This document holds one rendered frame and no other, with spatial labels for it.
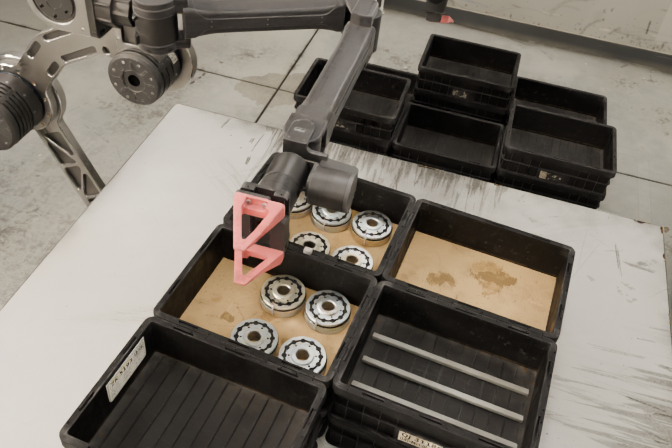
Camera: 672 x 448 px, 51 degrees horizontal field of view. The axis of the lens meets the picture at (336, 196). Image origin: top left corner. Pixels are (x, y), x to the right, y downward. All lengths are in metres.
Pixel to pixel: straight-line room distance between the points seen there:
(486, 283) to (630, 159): 2.17
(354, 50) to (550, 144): 1.72
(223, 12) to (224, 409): 0.77
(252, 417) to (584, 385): 0.81
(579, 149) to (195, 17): 1.89
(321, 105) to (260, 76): 2.78
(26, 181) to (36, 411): 1.76
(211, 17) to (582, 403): 1.19
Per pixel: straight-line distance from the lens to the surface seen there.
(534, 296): 1.78
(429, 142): 2.90
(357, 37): 1.29
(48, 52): 2.05
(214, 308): 1.63
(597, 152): 2.91
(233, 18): 1.35
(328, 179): 0.97
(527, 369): 1.64
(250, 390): 1.51
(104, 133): 3.51
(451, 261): 1.79
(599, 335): 1.95
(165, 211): 2.04
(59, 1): 1.45
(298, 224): 1.81
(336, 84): 1.16
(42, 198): 3.22
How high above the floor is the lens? 2.11
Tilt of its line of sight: 42 degrees down
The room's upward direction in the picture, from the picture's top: 7 degrees clockwise
